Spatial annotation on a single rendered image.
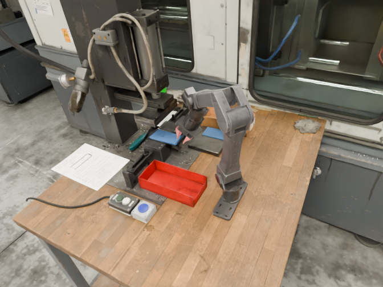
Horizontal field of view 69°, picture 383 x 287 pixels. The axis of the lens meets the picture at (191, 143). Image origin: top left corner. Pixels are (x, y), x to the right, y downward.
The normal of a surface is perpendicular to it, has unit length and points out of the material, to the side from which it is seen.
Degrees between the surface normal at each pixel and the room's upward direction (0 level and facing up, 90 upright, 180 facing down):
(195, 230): 0
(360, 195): 90
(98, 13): 90
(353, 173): 90
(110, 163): 0
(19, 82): 90
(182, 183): 0
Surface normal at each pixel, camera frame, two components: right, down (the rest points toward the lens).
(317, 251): -0.07, -0.78
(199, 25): -0.52, 0.56
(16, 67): 0.85, 0.28
